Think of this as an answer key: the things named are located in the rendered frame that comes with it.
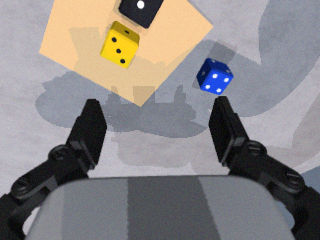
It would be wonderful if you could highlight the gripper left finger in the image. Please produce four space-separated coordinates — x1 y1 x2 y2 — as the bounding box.
0 99 107 240

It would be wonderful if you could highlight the black die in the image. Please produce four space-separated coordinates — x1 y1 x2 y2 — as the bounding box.
118 0 164 29

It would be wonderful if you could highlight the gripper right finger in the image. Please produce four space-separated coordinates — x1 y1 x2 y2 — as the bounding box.
208 96 320 240

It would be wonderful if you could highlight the blue die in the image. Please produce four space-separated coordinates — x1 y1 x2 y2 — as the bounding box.
196 58 233 95

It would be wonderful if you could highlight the tan flat mat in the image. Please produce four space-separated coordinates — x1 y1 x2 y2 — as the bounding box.
39 0 213 107

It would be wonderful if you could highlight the yellow die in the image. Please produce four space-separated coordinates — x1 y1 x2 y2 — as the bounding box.
100 21 140 68

